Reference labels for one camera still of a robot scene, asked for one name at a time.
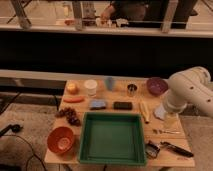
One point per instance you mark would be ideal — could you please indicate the white cup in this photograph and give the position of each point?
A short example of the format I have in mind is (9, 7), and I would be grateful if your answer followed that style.
(91, 87)

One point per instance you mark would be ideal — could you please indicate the bunch of dark grapes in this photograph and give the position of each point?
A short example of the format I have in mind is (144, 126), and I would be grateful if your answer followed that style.
(70, 114)

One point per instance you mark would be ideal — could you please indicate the metal fork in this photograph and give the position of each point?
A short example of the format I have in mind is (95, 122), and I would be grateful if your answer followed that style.
(165, 131)

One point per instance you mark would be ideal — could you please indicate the person in background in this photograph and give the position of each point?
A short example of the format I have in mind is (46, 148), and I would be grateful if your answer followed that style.
(130, 10)

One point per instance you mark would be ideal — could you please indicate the blue sponge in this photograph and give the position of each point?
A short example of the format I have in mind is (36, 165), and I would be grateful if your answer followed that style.
(97, 104)

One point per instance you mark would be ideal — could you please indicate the yellow apple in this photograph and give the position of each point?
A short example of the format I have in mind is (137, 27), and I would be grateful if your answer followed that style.
(72, 88)

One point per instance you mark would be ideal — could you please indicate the light blue plate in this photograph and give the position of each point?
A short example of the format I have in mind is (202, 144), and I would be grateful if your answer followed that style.
(159, 112)

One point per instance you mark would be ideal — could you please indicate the black handled peeler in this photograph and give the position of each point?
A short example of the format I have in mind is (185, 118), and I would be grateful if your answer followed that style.
(176, 149)

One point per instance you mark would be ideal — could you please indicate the orange bowl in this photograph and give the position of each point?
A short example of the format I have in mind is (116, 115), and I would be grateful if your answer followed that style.
(60, 140)

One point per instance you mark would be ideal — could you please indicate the light blue cup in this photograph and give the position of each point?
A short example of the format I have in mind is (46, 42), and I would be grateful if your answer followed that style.
(110, 83)

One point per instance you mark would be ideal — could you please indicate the purple bowl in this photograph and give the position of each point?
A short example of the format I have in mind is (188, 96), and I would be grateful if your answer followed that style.
(156, 86)

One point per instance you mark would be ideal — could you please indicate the orange carrot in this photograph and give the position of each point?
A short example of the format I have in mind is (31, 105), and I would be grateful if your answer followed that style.
(73, 99)

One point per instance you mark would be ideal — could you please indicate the black eraser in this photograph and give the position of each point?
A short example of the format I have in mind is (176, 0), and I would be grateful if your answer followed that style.
(122, 105)

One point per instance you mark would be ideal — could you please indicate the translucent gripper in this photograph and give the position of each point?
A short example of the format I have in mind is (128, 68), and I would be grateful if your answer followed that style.
(170, 121)

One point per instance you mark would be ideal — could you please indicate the small metal cup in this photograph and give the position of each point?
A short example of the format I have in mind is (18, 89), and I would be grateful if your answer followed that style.
(131, 90)

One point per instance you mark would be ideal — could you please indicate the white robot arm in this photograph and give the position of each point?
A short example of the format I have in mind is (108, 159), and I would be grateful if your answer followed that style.
(187, 86)

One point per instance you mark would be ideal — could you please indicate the green plastic tray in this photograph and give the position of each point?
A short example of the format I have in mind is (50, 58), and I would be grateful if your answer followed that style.
(112, 138)

